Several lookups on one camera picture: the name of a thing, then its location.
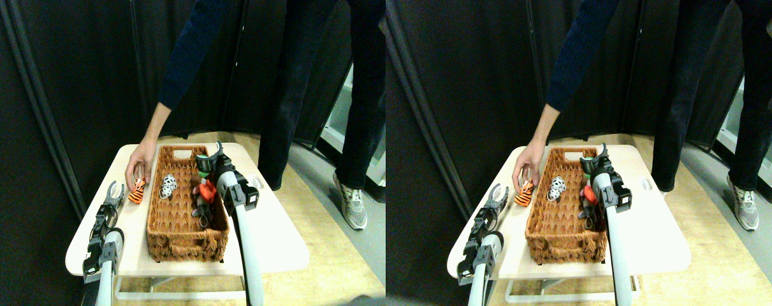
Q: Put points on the white black spotted toy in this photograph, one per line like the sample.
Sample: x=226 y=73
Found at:
x=168 y=186
x=556 y=188

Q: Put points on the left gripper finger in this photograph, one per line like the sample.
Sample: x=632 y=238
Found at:
x=120 y=195
x=503 y=197
x=107 y=200
x=489 y=203

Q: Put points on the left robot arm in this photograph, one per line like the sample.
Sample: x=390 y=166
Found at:
x=491 y=243
x=111 y=241

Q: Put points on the grey mouse toy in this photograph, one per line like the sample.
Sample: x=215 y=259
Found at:
x=586 y=217
x=201 y=215

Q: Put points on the green plush toy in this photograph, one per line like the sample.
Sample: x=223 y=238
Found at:
x=203 y=164
x=589 y=166

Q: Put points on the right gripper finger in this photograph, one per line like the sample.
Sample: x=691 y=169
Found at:
x=219 y=153
x=604 y=155

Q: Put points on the orange black striped toy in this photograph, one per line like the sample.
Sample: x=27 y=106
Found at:
x=524 y=194
x=137 y=192

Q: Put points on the brown wicker basket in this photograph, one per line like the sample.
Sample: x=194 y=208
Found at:
x=159 y=250
x=538 y=250

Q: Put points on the person's legs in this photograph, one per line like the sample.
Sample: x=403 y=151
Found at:
x=691 y=95
x=296 y=95

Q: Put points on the white low table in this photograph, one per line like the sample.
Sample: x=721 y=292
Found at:
x=284 y=242
x=666 y=245

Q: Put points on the person's hand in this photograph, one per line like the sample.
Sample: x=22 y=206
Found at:
x=142 y=162
x=529 y=166

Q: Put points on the black curtain stand pole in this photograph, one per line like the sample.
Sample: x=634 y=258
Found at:
x=37 y=95
x=432 y=127

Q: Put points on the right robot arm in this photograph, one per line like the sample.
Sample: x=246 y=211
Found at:
x=245 y=255
x=618 y=255

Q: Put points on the red plush toy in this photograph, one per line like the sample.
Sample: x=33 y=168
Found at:
x=205 y=191
x=589 y=194

